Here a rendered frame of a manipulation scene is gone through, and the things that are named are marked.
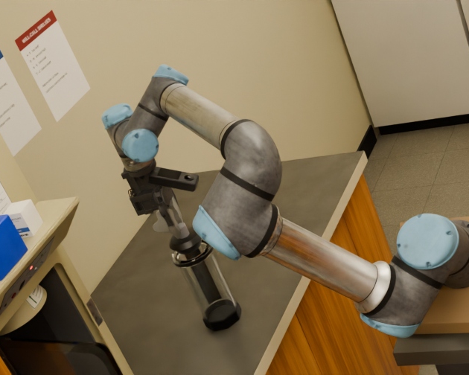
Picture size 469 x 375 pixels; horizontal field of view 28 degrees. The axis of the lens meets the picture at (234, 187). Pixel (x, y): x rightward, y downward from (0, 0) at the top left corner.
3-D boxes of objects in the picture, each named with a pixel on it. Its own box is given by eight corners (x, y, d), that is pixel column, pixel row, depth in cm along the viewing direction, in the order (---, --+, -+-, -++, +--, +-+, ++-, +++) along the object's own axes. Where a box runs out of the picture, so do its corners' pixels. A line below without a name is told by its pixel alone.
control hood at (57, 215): (-24, 333, 186) (-49, 295, 182) (58, 236, 210) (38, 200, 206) (19, 332, 181) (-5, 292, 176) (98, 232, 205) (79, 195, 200)
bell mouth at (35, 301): (-41, 338, 207) (-53, 320, 205) (3, 288, 220) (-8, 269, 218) (18, 337, 198) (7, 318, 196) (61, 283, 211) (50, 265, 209)
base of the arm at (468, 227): (482, 212, 206) (469, 204, 198) (499, 278, 201) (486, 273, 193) (418, 231, 213) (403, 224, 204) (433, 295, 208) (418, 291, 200)
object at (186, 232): (176, 240, 239) (166, 219, 236) (209, 232, 236) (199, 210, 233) (169, 261, 231) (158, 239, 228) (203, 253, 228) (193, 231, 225)
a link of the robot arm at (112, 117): (104, 122, 211) (94, 113, 218) (123, 162, 216) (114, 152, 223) (135, 106, 212) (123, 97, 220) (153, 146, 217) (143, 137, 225)
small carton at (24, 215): (13, 239, 193) (0, 216, 190) (24, 225, 197) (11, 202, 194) (33, 236, 191) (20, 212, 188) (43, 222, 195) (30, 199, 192)
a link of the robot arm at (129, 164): (150, 138, 223) (144, 154, 216) (158, 153, 225) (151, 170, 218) (123, 146, 225) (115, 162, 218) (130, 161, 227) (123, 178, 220)
